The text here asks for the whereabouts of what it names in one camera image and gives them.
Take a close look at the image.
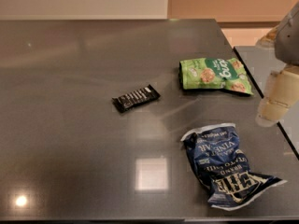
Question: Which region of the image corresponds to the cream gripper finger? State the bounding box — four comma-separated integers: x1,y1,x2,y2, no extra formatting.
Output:
256,64,299,127
255,27,278,49

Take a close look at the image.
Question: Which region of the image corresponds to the black rxbar chocolate bar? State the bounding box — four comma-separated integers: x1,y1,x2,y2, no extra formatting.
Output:
112,85,161,113

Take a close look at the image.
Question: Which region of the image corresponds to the grey side table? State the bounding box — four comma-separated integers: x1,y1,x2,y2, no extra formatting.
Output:
234,46,299,155

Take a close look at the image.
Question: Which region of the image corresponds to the green snack bag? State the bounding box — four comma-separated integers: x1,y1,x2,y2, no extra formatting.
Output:
178,58,252,95

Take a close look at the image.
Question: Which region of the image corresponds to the blue potato chips bag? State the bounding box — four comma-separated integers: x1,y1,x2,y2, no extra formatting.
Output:
180,123,286,211

